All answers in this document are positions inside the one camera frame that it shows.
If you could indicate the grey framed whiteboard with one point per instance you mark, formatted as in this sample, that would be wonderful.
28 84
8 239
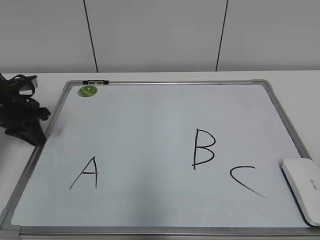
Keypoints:
172 160

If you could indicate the round green magnet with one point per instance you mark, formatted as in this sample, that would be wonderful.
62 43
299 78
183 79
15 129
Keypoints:
87 91

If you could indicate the white whiteboard eraser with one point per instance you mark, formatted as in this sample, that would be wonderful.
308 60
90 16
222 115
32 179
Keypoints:
303 176

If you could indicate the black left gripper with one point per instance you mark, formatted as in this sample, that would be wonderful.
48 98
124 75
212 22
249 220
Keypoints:
20 113

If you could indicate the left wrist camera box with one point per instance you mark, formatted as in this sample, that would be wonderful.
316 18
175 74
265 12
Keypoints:
29 87

